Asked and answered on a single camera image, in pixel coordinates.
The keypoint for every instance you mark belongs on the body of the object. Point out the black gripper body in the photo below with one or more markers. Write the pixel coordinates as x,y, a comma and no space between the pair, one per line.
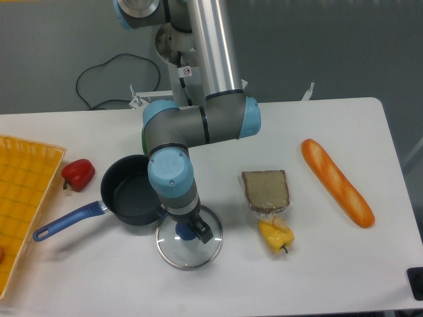
191,219

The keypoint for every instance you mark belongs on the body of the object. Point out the yellow wicker basket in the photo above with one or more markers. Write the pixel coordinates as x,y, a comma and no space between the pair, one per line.
28,169

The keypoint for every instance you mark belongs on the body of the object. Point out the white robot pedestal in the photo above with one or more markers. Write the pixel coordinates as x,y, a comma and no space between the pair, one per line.
177,50

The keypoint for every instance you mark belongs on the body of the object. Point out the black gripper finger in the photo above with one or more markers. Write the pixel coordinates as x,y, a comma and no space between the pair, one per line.
203,231

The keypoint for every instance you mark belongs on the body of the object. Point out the black object at table edge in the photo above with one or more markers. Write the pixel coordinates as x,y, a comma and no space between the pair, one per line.
415,278

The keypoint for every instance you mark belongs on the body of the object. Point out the yellow bell pepper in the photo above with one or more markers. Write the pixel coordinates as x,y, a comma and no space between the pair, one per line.
277,235

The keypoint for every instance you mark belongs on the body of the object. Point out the glass lid with blue knob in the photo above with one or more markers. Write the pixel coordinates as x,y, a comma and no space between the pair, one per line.
182,249

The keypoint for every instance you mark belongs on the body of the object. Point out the red bell pepper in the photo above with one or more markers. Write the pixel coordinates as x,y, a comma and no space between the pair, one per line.
77,174

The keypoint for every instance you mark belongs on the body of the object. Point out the orange baguette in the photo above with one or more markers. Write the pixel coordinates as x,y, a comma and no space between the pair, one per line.
338,186

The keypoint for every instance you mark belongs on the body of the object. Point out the toast slice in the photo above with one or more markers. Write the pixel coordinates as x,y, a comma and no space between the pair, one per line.
266,192

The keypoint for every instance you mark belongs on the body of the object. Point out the green bell pepper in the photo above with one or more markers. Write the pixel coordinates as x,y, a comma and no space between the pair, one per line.
143,143

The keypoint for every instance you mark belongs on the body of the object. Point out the dark saucepan with blue handle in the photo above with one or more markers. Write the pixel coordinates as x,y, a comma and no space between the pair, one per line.
125,191

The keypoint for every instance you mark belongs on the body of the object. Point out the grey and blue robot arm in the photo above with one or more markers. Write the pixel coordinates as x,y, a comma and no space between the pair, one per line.
169,131

